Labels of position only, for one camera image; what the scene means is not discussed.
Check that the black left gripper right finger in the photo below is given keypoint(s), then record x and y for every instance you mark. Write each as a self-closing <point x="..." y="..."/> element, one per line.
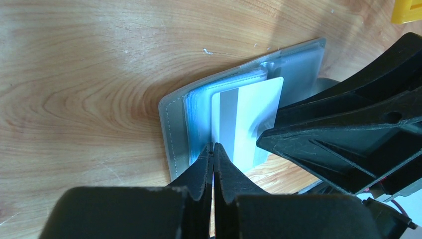
<point x="243" y="210"/>

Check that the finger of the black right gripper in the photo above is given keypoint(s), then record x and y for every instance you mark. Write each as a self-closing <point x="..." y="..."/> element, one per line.
<point x="397" y="70"/>

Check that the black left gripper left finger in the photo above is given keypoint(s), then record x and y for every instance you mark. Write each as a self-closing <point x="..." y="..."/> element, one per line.
<point x="180" y="210"/>

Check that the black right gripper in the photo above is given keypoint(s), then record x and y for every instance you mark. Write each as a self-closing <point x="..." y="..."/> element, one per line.
<point x="376" y="149"/>

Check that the white magnetic stripe card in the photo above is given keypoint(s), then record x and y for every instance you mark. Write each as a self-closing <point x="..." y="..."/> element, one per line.
<point x="240" y="115"/>

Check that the yellow plastic bin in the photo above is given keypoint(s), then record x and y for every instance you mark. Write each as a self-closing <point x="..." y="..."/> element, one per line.
<point x="405" y="11"/>

